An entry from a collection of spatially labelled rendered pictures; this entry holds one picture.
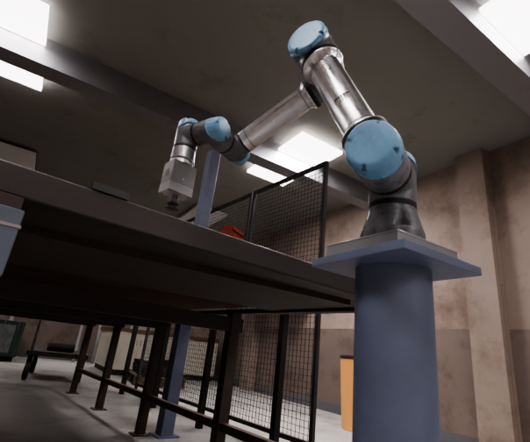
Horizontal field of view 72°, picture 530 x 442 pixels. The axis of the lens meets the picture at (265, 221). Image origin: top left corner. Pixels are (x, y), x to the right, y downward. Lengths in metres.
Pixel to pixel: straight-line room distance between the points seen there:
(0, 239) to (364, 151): 0.70
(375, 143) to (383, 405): 0.52
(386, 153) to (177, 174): 0.64
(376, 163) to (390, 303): 0.29
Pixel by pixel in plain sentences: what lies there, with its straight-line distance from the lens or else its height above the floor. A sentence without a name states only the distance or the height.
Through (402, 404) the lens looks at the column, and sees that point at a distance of 0.81.
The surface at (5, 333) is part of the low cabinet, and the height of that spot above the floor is 0.49.
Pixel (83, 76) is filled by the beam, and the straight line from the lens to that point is 3.88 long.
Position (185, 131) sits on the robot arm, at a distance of 1.23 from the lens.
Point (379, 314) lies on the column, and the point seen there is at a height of 0.74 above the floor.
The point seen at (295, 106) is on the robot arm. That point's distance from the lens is 1.21.
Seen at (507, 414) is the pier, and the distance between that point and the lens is 4.10.
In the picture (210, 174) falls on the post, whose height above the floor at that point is 2.14.
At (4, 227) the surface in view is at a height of 0.79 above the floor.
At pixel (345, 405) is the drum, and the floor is 0.23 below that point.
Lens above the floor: 0.63
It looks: 20 degrees up
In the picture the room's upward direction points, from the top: 6 degrees clockwise
